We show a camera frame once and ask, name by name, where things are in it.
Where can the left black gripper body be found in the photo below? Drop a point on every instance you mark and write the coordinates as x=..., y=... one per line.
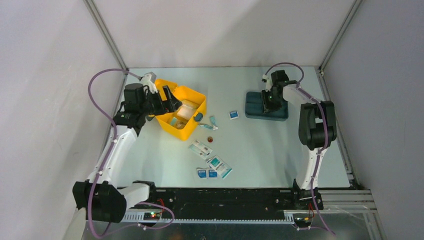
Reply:
x=153, y=104

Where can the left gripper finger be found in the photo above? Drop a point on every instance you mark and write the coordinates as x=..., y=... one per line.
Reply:
x=168, y=95
x=172, y=104

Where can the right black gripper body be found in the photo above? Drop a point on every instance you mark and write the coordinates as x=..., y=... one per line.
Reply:
x=270, y=102

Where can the white gauze pad pack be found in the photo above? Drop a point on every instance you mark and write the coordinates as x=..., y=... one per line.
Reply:
x=187, y=110

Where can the teal bandage pack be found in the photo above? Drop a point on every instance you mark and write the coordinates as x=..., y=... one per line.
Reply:
x=175, y=122

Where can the dark teal divided tray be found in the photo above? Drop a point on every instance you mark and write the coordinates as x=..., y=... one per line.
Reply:
x=254, y=108

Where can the cotton swabs bag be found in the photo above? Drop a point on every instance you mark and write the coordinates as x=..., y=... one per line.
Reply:
x=183, y=124

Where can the medical gauze dressing packet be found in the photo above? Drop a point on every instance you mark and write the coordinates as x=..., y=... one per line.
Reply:
x=219, y=166

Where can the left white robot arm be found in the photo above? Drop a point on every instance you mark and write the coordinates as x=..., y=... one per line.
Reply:
x=100, y=195

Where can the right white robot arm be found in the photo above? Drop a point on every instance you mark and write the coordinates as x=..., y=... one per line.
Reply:
x=317, y=127

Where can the yellow medicine kit box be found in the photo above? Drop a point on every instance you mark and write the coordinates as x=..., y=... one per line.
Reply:
x=181, y=93

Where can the teal tube lower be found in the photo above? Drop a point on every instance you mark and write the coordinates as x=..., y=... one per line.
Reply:
x=205, y=126

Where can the teal tube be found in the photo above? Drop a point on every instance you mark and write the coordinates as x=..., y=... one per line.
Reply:
x=213, y=122
x=205, y=126

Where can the blue alcohol pad upper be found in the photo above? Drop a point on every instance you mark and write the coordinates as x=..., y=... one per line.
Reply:
x=233, y=115

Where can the blue alcohol pad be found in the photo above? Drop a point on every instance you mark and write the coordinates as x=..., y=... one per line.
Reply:
x=233, y=115
x=212, y=174
x=202, y=173

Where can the teal tube upper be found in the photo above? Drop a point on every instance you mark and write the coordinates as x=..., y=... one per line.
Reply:
x=213, y=122

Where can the white teal striped packet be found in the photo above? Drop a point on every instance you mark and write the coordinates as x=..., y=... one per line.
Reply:
x=200, y=149

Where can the blue alcohol pad left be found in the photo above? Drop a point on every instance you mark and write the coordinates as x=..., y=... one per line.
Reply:
x=202, y=173

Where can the blue alcohol pad right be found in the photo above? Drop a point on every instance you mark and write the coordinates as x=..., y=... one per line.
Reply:
x=212, y=174

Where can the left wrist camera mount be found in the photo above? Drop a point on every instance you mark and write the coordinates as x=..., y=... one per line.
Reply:
x=149, y=80

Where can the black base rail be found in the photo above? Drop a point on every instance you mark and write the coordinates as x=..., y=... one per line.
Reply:
x=229, y=204

